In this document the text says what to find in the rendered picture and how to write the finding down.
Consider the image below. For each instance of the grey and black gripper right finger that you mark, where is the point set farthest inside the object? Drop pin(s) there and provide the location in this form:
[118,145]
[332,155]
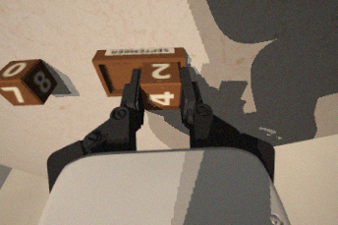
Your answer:
[207,130]

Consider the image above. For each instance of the dark brown cube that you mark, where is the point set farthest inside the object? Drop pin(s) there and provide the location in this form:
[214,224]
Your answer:
[26,82]
[161,86]

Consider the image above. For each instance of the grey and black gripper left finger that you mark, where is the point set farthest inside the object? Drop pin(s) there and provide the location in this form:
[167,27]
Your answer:
[118,132]

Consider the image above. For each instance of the brown wooden tray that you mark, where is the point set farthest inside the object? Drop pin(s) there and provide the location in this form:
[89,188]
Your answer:
[114,66]

